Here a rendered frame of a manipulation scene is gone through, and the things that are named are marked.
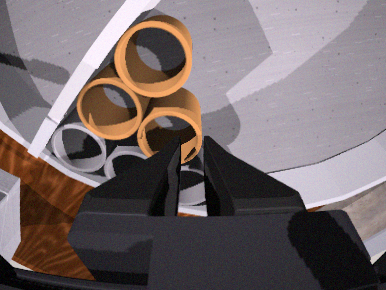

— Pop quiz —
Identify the white round turntable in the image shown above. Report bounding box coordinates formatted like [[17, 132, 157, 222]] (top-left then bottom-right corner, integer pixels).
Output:
[[0, 0, 386, 209]]

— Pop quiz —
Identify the bronze bushing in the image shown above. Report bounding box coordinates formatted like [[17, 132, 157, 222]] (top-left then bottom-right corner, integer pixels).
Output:
[[114, 15, 192, 97], [77, 62, 151, 140], [137, 87, 202, 164]]

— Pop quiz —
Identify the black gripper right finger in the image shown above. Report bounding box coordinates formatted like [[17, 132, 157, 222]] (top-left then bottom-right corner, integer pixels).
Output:
[[203, 136, 308, 216]]

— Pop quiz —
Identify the grey metal bushing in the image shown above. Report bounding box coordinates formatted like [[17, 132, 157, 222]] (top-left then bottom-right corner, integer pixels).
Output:
[[104, 130, 148, 180], [179, 140, 206, 206], [51, 106, 115, 172]]

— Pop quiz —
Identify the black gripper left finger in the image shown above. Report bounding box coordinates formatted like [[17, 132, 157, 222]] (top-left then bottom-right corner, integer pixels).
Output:
[[76, 136, 181, 216]]

